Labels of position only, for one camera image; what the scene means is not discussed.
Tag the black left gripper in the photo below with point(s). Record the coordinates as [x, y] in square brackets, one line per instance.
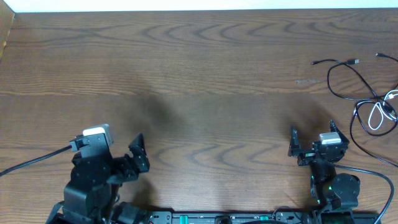
[125, 166]

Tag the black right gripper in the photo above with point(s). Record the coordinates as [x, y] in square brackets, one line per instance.
[307, 155]

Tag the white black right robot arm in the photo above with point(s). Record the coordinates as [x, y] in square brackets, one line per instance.
[336, 194]

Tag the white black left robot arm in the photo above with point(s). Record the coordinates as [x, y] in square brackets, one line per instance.
[85, 204]

